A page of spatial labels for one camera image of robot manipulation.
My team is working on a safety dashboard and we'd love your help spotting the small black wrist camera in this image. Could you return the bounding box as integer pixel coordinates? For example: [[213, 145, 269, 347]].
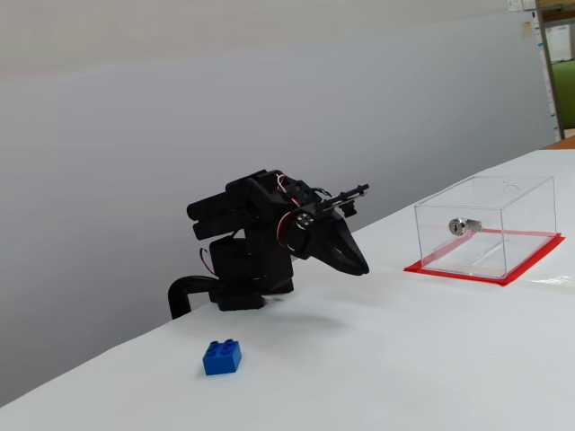
[[316, 181, 371, 219]]

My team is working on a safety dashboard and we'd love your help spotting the transparent plastic box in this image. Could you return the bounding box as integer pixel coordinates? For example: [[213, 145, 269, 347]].
[[413, 175, 558, 280]]

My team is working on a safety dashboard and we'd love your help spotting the blue lego brick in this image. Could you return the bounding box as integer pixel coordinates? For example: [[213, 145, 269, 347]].
[[201, 339, 243, 377]]

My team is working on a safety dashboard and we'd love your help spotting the red white servo cable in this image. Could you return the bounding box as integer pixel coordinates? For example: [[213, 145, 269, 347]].
[[274, 173, 294, 198], [276, 209, 296, 249], [199, 246, 217, 276]]

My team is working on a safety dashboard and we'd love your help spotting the green upholstered seat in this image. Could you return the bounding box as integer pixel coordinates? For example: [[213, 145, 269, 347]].
[[551, 60, 575, 131]]

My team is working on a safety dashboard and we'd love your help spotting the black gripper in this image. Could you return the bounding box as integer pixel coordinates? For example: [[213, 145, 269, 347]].
[[277, 201, 371, 277]]

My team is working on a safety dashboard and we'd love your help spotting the brown wooden table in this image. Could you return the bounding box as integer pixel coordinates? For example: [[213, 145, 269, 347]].
[[541, 136, 575, 152]]

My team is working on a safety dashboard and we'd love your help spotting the grey metal shelf post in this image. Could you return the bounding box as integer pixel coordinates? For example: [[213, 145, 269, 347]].
[[535, 0, 568, 143]]

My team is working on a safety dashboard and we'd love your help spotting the red base plate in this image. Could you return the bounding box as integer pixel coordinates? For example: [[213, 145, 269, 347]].
[[402, 228, 566, 288]]

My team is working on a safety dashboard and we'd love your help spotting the silver cam lock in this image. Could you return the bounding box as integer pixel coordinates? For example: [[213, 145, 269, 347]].
[[447, 217, 483, 236]]

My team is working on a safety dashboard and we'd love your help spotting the white cardboard box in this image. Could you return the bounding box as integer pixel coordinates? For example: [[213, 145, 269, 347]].
[[545, 24, 575, 64]]

